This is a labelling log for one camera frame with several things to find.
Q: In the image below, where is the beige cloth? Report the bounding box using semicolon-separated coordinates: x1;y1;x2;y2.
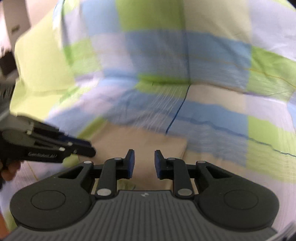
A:
79;123;187;190

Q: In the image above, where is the person's left hand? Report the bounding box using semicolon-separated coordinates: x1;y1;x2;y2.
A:
1;161;23;181

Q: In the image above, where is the plaid blue green sheet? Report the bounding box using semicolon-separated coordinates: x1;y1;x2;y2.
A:
0;0;296;232

